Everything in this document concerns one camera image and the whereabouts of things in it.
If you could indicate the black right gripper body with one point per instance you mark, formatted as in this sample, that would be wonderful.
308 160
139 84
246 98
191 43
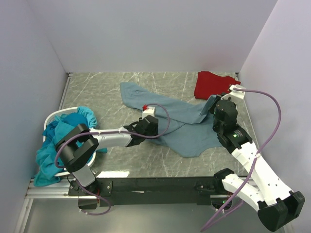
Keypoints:
219 98

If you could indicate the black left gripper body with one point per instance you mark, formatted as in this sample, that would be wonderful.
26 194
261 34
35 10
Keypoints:
150 122

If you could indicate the grey-blue t shirt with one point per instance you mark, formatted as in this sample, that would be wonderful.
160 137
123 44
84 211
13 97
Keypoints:
188 133

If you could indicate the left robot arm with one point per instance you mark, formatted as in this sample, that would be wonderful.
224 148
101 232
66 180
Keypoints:
77 147

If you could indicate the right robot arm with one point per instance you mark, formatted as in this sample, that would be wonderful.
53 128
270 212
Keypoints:
275 203

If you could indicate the teal t shirts pile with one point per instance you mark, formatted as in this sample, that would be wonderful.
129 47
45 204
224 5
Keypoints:
65 131

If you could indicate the red folded t shirt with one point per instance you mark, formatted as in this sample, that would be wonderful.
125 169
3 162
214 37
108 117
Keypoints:
211 84

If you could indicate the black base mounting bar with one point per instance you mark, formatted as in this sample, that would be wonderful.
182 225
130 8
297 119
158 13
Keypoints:
165 190

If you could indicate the white laundry basket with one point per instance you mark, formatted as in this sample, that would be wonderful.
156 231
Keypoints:
73 114

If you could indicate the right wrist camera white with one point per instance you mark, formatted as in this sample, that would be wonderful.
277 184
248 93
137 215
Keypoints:
237 93

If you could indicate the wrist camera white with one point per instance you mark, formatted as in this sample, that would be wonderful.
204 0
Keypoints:
237 93
148 111

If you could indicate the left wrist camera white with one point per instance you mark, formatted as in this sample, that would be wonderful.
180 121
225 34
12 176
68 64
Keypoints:
148 111

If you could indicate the aluminium frame rail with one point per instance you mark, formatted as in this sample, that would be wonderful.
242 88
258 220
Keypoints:
55 191

